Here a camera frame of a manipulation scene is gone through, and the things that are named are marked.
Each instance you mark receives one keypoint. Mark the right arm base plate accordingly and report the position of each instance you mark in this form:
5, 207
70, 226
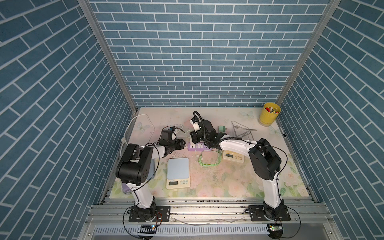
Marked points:
259, 214

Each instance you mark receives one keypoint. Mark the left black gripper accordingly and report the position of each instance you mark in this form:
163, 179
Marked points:
179, 145

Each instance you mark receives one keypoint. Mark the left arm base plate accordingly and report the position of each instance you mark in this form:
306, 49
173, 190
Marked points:
162, 213

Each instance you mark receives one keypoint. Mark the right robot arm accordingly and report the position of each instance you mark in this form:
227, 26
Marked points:
265, 161

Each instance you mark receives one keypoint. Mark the yellow pen cup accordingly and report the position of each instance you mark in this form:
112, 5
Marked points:
269, 114

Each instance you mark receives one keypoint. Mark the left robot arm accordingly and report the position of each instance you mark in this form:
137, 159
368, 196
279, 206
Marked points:
134, 172

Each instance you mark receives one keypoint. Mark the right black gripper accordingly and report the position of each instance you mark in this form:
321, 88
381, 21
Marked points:
194, 137

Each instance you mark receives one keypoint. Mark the purple power strip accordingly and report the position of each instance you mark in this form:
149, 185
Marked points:
198, 147

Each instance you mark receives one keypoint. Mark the yellow electronic scale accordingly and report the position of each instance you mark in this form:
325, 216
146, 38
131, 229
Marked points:
233, 157

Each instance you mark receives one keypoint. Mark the grey blue case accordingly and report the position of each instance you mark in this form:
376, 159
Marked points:
151, 170

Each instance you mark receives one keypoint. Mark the aluminium rail frame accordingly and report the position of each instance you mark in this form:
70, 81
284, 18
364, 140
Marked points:
215, 218

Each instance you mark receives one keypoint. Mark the purple case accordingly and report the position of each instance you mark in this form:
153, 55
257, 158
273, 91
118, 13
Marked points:
125, 188

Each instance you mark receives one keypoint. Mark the green charger adapter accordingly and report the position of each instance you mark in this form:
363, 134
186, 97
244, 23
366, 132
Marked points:
222, 129

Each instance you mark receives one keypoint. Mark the blue electronic scale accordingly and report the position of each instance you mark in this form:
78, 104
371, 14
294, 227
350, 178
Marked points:
178, 173

